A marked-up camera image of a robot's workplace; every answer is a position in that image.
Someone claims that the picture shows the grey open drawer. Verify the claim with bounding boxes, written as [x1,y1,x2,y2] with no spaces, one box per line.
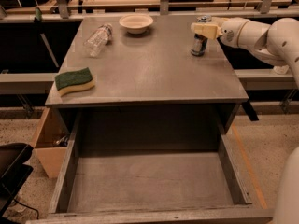
[27,105,273,224]

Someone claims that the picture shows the black chair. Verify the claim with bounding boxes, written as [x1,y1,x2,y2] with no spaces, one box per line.
[0,143,33,224]

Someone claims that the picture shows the cardboard box on floor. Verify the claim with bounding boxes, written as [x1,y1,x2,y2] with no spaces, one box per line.
[31,108,66,178]

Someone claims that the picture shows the grey metal cabinet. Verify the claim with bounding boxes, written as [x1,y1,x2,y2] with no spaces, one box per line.
[46,15,247,151]

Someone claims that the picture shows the blue silver redbull can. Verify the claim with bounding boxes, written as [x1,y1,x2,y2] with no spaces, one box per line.
[190,14,213,58]

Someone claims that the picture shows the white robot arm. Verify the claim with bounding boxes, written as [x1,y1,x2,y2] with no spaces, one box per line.
[191,17,299,224]

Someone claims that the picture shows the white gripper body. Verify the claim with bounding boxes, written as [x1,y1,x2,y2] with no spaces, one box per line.
[221,18,249,49]

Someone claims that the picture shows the clear hand sanitizer bottle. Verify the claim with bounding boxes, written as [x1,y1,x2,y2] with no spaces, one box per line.
[273,65,289,75]

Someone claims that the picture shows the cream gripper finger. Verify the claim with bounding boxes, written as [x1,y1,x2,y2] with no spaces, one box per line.
[211,17,228,27]
[191,22,222,39]

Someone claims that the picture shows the green yellow sponge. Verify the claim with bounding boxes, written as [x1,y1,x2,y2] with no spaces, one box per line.
[55,67,95,96]

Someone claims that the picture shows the clear plastic water bottle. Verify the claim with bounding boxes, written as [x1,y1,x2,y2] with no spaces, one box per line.
[83,23,113,57]

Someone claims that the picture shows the white paper bowl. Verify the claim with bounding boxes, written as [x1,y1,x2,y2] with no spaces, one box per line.
[119,14,153,35]

